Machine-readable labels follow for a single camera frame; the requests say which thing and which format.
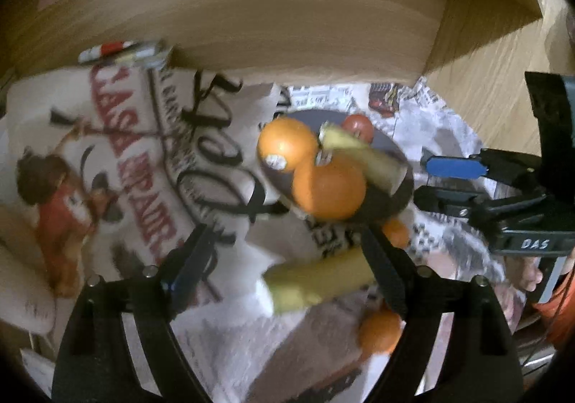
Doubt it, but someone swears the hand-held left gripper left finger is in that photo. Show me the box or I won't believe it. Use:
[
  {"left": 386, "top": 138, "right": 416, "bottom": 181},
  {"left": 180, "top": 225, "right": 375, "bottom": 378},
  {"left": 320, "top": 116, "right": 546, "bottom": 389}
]
[{"left": 51, "top": 224, "right": 222, "bottom": 403}]

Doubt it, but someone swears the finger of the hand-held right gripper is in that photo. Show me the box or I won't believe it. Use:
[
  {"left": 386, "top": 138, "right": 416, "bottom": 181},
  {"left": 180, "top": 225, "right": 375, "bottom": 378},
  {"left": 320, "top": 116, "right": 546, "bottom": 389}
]
[
  {"left": 413, "top": 186, "right": 547, "bottom": 234},
  {"left": 421, "top": 148, "right": 545, "bottom": 189}
]

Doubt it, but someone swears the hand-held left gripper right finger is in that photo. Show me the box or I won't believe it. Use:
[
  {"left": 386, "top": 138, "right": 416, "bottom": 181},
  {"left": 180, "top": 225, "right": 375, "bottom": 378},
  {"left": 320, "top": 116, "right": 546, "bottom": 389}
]
[{"left": 358, "top": 225, "right": 525, "bottom": 403}]

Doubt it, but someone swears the dark round plate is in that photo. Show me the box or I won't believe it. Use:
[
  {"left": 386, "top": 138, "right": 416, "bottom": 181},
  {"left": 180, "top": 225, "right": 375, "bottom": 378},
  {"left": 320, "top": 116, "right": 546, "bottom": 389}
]
[{"left": 259, "top": 110, "right": 415, "bottom": 224}]

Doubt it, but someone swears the yellow-green banana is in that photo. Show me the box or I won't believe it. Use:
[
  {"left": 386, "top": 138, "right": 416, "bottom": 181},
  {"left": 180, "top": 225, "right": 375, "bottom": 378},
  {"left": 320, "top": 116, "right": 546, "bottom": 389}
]
[
  {"left": 262, "top": 248, "right": 377, "bottom": 315},
  {"left": 318, "top": 121, "right": 400, "bottom": 193}
]

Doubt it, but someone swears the person's right hand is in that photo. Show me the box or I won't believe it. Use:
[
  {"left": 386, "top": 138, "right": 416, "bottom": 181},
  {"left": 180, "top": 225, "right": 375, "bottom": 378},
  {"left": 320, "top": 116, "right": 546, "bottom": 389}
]
[{"left": 516, "top": 257, "right": 544, "bottom": 296}]

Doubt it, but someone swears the small orange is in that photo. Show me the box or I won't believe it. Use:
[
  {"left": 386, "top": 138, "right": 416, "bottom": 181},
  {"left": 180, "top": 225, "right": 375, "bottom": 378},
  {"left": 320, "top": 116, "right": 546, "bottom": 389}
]
[
  {"left": 357, "top": 308, "right": 404, "bottom": 355},
  {"left": 381, "top": 218, "right": 412, "bottom": 249}
]

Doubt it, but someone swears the newspaper print cloth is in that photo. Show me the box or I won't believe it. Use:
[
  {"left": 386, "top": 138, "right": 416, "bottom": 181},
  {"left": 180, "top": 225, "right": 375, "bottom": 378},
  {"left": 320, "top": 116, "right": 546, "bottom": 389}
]
[{"left": 173, "top": 76, "right": 527, "bottom": 403}]

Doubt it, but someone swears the large plain orange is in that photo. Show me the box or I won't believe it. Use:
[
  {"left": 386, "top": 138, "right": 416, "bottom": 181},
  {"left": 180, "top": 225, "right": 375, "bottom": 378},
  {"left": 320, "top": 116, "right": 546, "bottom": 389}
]
[{"left": 291, "top": 155, "right": 368, "bottom": 220}]

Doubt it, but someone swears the red tomato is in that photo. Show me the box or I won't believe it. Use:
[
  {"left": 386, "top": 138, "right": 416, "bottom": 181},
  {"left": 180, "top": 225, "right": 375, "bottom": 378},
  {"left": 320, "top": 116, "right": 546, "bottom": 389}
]
[{"left": 342, "top": 114, "right": 376, "bottom": 145}]

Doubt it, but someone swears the printed cream cushion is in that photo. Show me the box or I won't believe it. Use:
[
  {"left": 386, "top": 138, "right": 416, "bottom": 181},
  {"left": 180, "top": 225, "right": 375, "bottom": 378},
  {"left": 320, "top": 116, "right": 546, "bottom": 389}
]
[{"left": 0, "top": 65, "right": 289, "bottom": 341}]

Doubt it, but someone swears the orange with white sticker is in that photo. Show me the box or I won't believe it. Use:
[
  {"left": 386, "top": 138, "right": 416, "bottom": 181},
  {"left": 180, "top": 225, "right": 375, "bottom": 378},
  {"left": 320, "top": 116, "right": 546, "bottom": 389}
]
[{"left": 257, "top": 115, "right": 321, "bottom": 173}]

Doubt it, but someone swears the wooden cabinet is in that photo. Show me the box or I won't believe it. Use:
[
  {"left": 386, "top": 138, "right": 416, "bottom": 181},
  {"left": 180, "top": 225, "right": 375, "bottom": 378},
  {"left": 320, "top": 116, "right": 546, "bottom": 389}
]
[{"left": 0, "top": 0, "right": 575, "bottom": 161}]

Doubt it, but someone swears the red and white packet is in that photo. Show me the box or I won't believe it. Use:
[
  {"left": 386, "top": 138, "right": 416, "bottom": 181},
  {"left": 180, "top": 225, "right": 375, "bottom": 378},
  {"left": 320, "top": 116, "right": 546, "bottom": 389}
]
[{"left": 78, "top": 40, "right": 176, "bottom": 70}]

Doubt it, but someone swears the black cable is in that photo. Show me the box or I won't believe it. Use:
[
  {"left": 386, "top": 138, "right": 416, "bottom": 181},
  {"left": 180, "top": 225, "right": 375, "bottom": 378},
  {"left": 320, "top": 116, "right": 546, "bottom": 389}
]
[{"left": 516, "top": 331, "right": 558, "bottom": 379}]

